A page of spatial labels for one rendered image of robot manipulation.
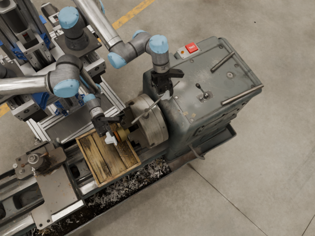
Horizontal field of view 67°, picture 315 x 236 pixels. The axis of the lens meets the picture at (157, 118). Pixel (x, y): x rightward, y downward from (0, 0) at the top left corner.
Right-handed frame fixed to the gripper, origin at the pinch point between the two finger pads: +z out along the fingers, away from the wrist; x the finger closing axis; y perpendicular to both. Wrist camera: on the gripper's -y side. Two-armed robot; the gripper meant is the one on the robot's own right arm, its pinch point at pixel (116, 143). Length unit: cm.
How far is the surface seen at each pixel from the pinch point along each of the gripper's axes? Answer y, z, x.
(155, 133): -20.8, 8.7, 10.2
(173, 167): -32, 24, -54
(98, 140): 8.9, -13.2, -19.4
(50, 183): 43.8, 0.4, -10.8
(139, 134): -13.6, 2.8, 3.0
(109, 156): 7.5, 0.2, -19.4
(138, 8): -111, -184, -108
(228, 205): -70, 77, -108
